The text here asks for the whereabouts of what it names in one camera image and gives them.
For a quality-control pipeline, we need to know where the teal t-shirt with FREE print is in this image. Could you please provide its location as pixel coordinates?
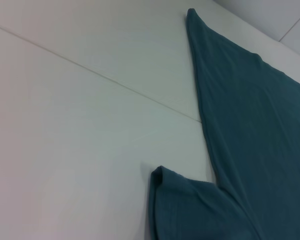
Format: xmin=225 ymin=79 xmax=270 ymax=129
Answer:
xmin=147 ymin=8 xmax=300 ymax=240

